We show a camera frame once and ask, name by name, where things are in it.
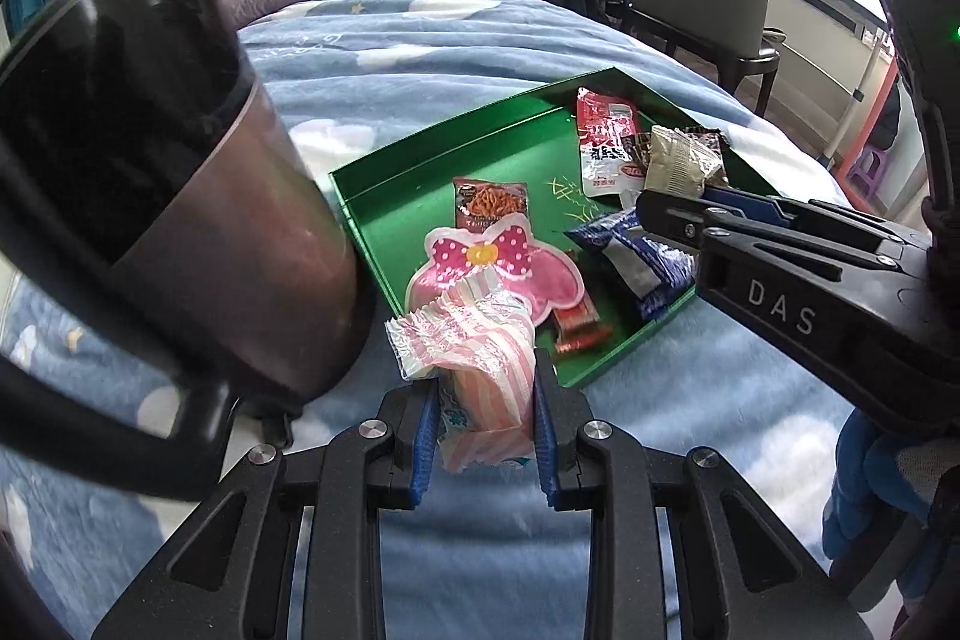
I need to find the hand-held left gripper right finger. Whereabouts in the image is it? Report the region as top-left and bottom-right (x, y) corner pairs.
(531, 346), (875, 640)

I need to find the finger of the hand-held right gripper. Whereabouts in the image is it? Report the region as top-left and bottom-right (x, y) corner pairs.
(636, 188), (935, 266)
(705, 186), (893, 229)

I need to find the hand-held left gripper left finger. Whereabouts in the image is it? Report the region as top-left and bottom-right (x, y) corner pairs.
(90, 377), (443, 640)

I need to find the small olive snack packet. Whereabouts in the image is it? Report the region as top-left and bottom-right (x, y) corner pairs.
(643, 125), (730, 196)

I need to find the pink striped snack packet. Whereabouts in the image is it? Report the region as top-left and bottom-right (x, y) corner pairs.
(384, 287), (539, 472)

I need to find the brown crinkled snack packet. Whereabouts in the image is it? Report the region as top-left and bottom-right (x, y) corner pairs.
(622, 126), (732, 176)

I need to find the blue white snack packet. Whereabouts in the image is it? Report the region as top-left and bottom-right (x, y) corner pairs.
(564, 209), (698, 322)

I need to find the small orange red snack packet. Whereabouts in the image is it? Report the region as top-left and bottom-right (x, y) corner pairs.
(553, 250), (614, 357)

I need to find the long red snack packet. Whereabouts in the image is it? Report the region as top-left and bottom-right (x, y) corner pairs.
(576, 87), (652, 196)

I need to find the pink cartoon snack packet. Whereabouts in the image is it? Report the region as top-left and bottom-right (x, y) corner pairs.
(405, 218), (587, 341)

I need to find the green tray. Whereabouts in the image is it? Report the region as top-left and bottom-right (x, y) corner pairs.
(328, 66), (781, 390)

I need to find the dark red snack packet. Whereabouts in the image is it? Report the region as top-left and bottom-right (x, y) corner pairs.
(452, 176), (530, 232)

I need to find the person's right hand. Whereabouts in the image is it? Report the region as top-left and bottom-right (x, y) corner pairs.
(821, 415), (960, 618)

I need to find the purple stool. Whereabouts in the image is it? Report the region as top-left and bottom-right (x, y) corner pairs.
(855, 145), (897, 191)

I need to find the white desk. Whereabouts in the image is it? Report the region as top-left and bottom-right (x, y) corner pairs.
(769, 0), (893, 169)

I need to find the pink metal frame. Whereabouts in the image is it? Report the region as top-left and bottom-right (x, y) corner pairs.
(829, 59), (901, 176)

